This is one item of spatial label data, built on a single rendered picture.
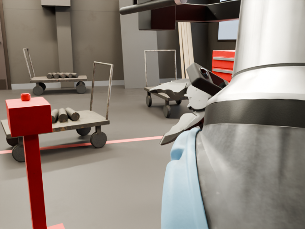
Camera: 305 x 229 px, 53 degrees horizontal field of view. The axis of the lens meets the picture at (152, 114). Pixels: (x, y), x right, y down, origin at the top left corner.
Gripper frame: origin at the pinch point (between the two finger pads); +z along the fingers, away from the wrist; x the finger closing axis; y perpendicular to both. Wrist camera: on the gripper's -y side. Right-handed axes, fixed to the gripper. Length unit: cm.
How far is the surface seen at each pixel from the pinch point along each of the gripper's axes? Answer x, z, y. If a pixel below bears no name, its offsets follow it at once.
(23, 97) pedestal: 54, 62, 26
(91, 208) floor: 38, 82, 119
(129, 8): 64, 5, 14
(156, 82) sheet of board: 452, 92, 462
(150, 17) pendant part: 64, -1, 22
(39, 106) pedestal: 44, 53, 26
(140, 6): 57, 0, 11
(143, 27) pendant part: 66, 3, 26
